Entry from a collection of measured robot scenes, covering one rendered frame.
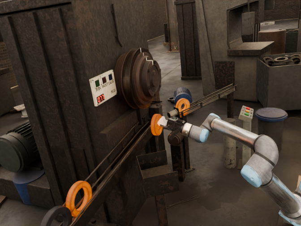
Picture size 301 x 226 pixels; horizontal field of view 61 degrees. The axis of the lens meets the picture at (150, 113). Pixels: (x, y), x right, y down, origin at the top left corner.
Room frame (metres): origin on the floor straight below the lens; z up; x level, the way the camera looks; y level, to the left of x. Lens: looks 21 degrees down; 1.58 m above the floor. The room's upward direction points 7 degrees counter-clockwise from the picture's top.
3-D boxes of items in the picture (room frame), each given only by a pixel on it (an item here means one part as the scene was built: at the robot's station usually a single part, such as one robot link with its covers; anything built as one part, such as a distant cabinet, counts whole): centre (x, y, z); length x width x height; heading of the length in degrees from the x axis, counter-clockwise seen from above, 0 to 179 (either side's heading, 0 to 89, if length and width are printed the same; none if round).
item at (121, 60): (2.01, 0.12, 1.12); 0.47 x 0.10 x 0.47; 154
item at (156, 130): (1.71, -0.04, 0.82); 0.16 x 0.03 x 0.16; 153
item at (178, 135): (2.21, -0.22, 0.27); 0.22 x 0.13 x 0.53; 154
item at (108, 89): (1.71, 0.29, 1.15); 0.26 x 0.02 x 0.18; 154
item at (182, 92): (4.17, -0.58, 0.17); 0.57 x 0.31 x 0.34; 174
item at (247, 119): (2.26, -0.92, 0.31); 0.24 x 0.16 x 0.62; 154
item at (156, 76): (1.93, -0.05, 1.11); 0.28 x 0.06 x 0.28; 154
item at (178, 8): (6.08, -1.32, 0.88); 1.71 x 0.92 x 1.76; 154
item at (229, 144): (2.29, -0.76, 0.26); 0.12 x 0.12 x 0.52
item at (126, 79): (1.97, 0.04, 1.11); 0.47 x 0.06 x 0.47; 154
